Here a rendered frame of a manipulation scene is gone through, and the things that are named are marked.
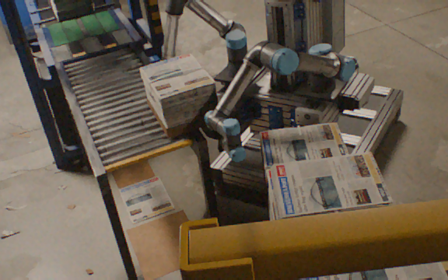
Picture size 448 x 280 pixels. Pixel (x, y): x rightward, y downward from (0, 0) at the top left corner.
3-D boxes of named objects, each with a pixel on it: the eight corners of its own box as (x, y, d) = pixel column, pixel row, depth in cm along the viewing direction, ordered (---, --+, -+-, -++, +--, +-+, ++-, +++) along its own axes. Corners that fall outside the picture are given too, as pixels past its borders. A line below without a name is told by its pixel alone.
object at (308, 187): (371, 153, 212) (371, 151, 211) (393, 204, 188) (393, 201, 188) (272, 166, 212) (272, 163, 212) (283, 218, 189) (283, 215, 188)
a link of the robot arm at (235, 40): (227, 62, 316) (224, 40, 308) (226, 51, 327) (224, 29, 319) (249, 60, 315) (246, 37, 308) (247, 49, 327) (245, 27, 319)
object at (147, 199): (176, 208, 360) (175, 208, 359) (132, 224, 352) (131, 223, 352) (159, 176, 389) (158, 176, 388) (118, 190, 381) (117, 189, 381)
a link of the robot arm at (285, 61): (340, 51, 292) (262, 39, 257) (362, 61, 282) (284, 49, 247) (333, 74, 296) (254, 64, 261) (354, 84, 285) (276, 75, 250)
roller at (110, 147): (187, 131, 296) (187, 125, 291) (98, 159, 283) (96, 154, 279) (183, 124, 298) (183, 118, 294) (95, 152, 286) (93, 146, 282)
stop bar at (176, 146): (194, 145, 275) (193, 141, 274) (106, 173, 263) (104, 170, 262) (191, 141, 277) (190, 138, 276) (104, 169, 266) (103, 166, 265)
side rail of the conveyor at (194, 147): (211, 159, 284) (208, 139, 277) (201, 162, 283) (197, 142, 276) (140, 57, 389) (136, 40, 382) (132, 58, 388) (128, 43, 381)
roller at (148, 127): (183, 125, 301) (182, 120, 297) (95, 153, 288) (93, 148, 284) (179, 118, 303) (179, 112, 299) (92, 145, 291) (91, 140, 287)
